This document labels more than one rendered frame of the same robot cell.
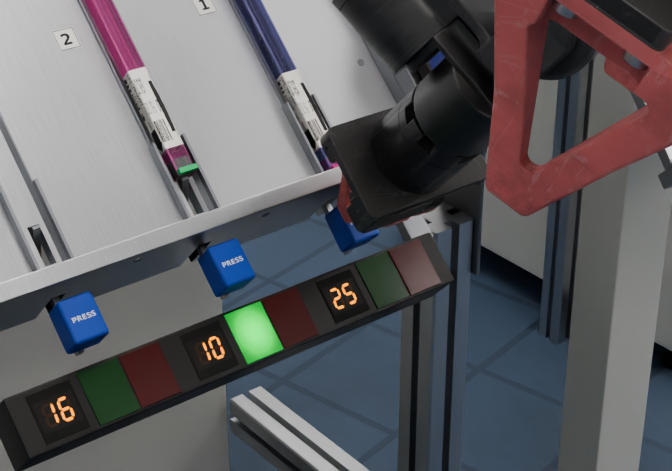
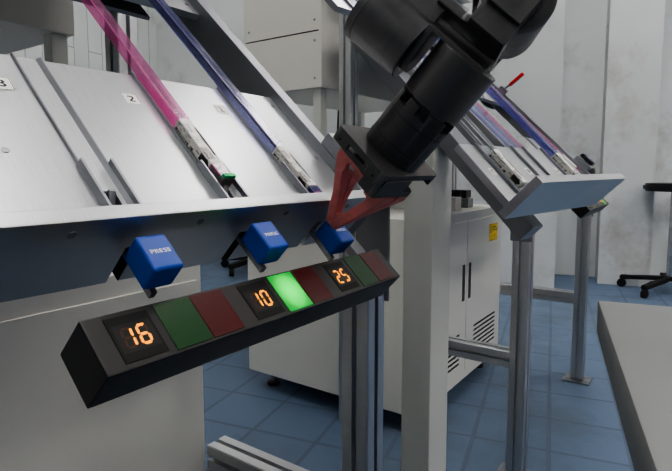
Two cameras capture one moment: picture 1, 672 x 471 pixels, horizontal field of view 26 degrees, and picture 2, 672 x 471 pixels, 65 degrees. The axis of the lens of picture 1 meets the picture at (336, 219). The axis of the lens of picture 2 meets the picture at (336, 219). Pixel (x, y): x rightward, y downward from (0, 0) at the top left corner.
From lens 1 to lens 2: 58 cm
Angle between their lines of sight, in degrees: 28
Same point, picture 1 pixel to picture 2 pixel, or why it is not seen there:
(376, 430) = not seen: outside the picture
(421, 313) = (358, 328)
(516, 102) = not seen: outside the picture
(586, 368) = (415, 392)
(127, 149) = (181, 163)
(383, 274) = (361, 266)
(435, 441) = (370, 423)
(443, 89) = (439, 60)
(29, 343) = (74, 401)
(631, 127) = not seen: outside the picture
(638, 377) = (443, 394)
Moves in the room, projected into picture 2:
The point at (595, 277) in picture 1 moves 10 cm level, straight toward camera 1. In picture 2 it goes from (416, 334) to (432, 355)
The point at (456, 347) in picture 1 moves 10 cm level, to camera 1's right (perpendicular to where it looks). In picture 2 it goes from (379, 352) to (449, 345)
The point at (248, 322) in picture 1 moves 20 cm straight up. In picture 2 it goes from (285, 283) to (282, 38)
